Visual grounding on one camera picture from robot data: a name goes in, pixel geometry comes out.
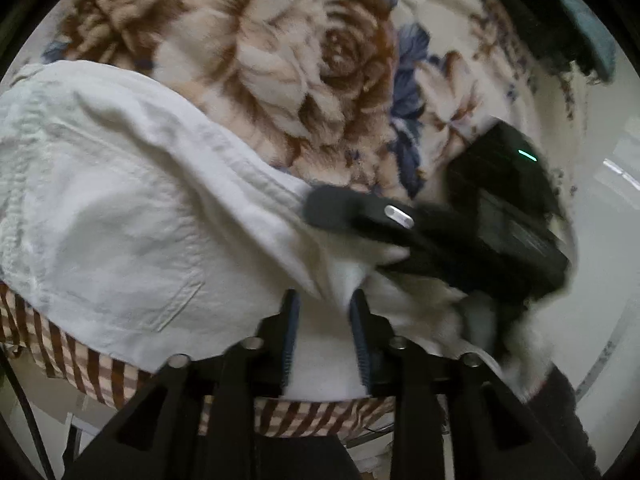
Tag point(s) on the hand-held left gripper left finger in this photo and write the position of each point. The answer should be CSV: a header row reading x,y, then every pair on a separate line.
x,y
291,332

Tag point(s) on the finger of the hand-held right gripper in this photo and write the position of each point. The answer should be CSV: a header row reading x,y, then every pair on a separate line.
x,y
430,272
350,210

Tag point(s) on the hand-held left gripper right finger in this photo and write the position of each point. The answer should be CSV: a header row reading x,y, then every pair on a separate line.
x,y
358,332

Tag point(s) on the white pants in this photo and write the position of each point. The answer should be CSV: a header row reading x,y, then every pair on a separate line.
x,y
150,210

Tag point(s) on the person's right forearm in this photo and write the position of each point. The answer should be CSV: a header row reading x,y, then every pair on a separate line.
x,y
567,425

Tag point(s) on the white glossy panel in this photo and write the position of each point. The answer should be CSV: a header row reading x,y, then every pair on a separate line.
x,y
600,270

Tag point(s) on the floral plush blanket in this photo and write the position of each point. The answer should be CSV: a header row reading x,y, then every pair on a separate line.
x,y
300,60

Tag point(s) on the brown checked cloth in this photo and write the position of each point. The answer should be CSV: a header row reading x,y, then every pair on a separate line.
x,y
100,370

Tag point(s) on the dark teal cloth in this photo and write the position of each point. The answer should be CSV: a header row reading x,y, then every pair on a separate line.
x,y
570,25

